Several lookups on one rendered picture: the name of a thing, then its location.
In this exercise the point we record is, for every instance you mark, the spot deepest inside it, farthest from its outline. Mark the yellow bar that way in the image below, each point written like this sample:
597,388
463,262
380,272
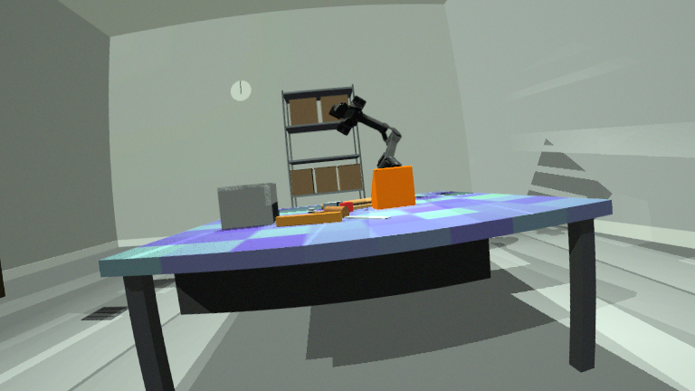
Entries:
324,218

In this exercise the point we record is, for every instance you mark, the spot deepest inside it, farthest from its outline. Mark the grey metal cabinet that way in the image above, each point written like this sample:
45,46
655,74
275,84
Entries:
244,206

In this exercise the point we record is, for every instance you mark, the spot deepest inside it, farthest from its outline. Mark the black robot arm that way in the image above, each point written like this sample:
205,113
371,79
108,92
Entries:
387,160

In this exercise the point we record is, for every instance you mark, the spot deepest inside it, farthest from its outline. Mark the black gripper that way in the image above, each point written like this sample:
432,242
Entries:
346,123

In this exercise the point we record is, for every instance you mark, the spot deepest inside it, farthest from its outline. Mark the orange bar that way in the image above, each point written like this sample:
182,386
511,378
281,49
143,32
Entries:
354,208

